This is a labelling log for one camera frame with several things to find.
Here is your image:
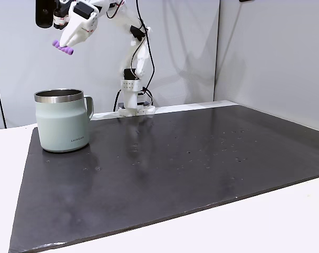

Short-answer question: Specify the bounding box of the black table mat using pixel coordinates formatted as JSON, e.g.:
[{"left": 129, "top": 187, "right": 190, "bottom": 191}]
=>
[{"left": 8, "top": 104, "right": 319, "bottom": 253}]

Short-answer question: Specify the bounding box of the black cylinder with red band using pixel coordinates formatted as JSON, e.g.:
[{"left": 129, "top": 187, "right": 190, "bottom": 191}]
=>
[{"left": 53, "top": 7, "right": 69, "bottom": 30}]

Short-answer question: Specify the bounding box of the short black cable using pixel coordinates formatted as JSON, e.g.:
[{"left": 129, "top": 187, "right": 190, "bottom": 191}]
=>
[{"left": 113, "top": 89, "right": 122, "bottom": 112}]

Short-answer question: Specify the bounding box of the pale green steel mug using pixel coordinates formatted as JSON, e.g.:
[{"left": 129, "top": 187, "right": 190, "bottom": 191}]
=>
[{"left": 33, "top": 88, "right": 94, "bottom": 153}]

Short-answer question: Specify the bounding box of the red and white wire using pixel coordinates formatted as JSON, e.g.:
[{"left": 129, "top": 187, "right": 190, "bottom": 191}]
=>
[{"left": 105, "top": 0, "right": 126, "bottom": 20}]

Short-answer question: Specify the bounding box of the black oval camera box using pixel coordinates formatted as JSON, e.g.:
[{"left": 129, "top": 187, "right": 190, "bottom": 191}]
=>
[{"left": 35, "top": 0, "right": 55, "bottom": 28}]

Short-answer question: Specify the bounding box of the purple ribbed pen grip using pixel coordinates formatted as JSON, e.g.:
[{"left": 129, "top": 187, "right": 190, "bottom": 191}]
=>
[{"left": 52, "top": 39, "right": 75, "bottom": 57}]

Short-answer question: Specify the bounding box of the long black cable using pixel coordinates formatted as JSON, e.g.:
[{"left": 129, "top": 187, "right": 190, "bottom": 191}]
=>
[{"left": 136, "top": 0, "right": 156, "bottom": 106}]

